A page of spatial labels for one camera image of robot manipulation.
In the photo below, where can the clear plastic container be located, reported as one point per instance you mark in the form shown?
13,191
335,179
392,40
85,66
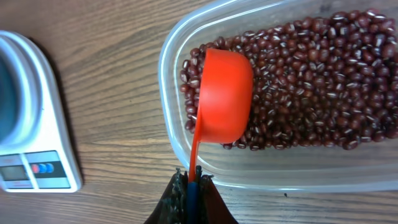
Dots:
371,166

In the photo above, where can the red beans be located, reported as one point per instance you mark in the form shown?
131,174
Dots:
317,81

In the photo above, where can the red measuring scoop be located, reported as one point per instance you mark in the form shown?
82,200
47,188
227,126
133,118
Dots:
224,103

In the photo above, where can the white kitchen scale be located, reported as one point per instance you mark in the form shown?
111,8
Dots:
38,156

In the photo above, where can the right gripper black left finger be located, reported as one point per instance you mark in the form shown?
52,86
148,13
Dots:
172,204

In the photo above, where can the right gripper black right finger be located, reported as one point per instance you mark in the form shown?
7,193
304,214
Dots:
211,207

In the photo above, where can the blue bowl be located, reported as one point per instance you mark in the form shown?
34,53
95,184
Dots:
9,106

